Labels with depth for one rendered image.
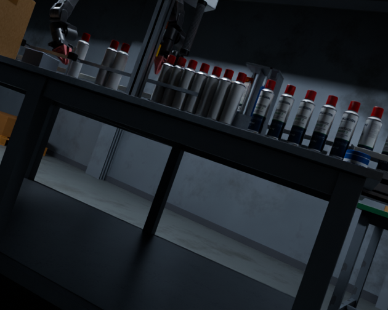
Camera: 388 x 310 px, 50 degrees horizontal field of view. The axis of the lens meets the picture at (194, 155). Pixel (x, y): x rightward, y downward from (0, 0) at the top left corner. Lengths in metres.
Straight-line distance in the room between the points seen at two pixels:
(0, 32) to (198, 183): 3.80
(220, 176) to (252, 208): 0.58
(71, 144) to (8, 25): 5.12
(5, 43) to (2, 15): 0.11
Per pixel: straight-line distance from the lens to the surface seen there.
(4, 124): 6.50
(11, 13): 1.87
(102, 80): 1.81
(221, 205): 5.05
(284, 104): 1.50
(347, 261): 2.47
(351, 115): 1.47
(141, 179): 5.77
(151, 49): 1.57
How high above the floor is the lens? 0.72
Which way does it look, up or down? 1 degrees up
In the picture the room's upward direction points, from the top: 20 degrees clockwise
